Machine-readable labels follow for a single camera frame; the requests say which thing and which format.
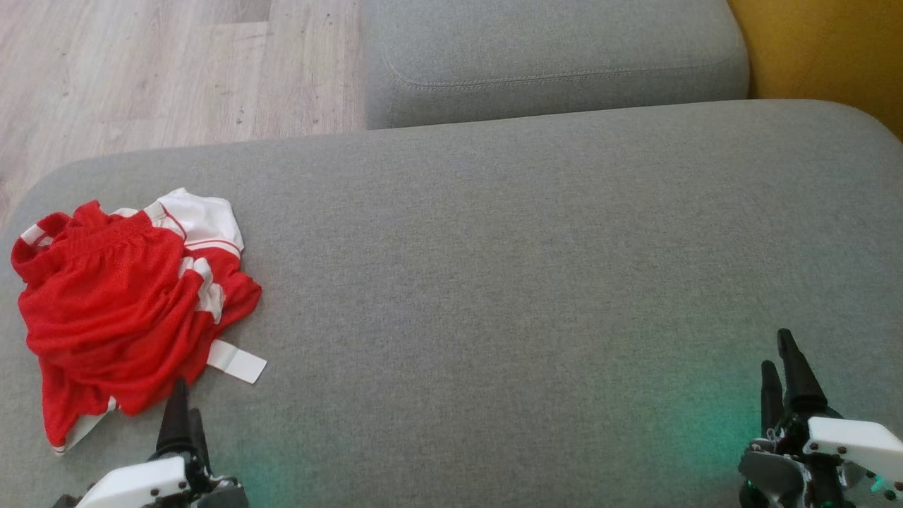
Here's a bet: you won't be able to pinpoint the small grey fabric sofa cushion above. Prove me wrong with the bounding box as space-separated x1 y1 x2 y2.
360 0 750 130

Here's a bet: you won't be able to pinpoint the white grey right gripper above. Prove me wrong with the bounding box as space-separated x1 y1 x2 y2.
737 329 903 508

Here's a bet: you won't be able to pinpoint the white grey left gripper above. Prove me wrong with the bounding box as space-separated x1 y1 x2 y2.
74 379 249 508

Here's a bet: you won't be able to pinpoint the large grey fabric sofa seat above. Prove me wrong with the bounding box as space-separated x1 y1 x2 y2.
0 99 903 508

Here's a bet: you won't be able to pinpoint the red jersey with white sleeves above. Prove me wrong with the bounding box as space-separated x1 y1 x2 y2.
28 187 267 456

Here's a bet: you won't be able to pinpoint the red mesh shorts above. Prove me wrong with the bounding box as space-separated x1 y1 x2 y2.
11 200 212 368

